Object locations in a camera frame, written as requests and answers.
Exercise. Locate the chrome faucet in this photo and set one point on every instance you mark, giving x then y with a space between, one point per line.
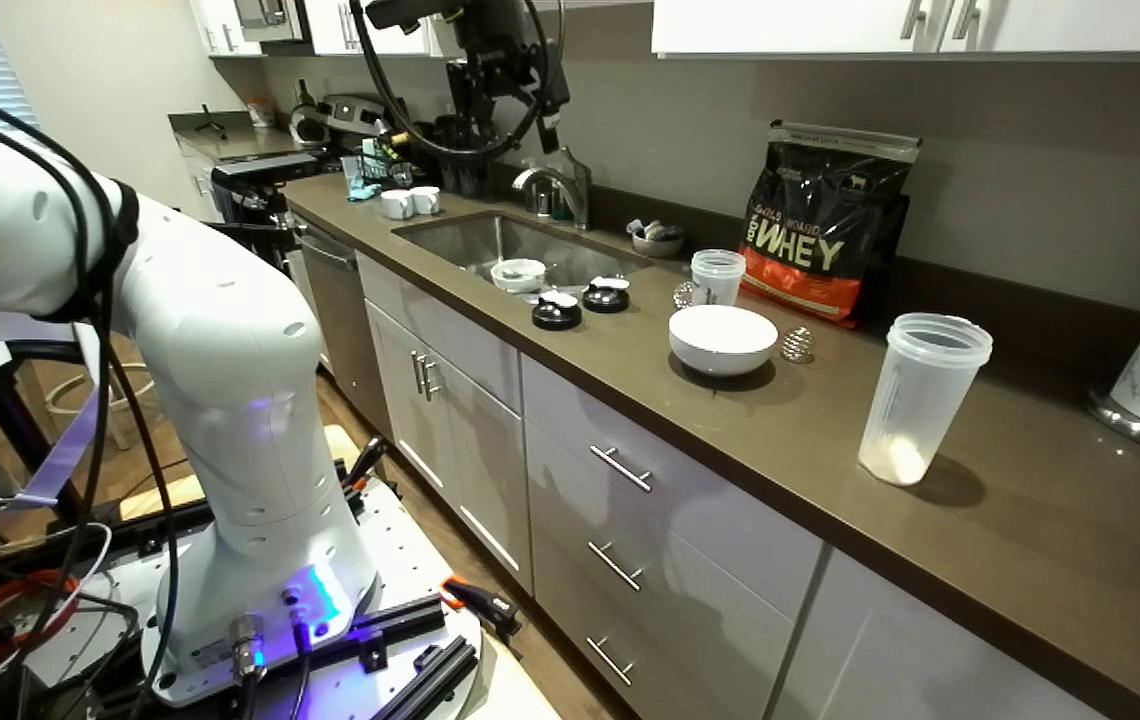
554 185

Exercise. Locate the black stove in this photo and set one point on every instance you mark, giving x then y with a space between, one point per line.
262 185

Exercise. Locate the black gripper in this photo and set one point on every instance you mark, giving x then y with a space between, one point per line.
511 45

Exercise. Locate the grey double door base cabinet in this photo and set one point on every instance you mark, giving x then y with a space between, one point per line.
463 426

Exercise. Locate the white perforated robot base board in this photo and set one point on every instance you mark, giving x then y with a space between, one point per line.
423 561

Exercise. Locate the small clear plastic cup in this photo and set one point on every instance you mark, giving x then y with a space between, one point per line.
716 275

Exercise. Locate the black whey protein bag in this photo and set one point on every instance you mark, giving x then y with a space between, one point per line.
823 227

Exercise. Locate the tall clear plastic shaker cup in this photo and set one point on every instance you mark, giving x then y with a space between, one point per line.
920 385

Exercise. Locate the black shaker lid white flap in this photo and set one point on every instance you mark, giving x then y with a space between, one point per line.
607 294
559 309

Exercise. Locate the grey drawer stack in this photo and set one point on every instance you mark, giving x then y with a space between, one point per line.
661 561

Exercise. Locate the white tub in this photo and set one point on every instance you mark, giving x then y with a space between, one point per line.
516 275

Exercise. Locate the black rounded appliance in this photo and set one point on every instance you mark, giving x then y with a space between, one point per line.
343 122

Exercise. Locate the clear plastic scoop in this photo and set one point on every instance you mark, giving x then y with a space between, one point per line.
686 294

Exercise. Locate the small white mug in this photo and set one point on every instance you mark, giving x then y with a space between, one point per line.
426 202
395 202

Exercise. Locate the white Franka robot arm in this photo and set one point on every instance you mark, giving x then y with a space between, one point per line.
235 385

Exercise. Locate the grey base cabinet door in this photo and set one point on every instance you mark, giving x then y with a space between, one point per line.
913 654

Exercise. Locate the teal bottle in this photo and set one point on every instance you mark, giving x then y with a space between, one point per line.
364 173

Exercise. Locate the dark dishwasher front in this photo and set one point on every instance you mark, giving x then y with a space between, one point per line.
343 326

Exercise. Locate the stainless steel sink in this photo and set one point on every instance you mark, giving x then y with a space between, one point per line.
515 241

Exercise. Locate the orange black clamp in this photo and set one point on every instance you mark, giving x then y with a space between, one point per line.
483 605

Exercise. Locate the small black white dish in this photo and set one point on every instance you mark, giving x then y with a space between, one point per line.
656 238

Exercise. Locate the white bowl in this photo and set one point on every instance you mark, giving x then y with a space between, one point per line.
721 336

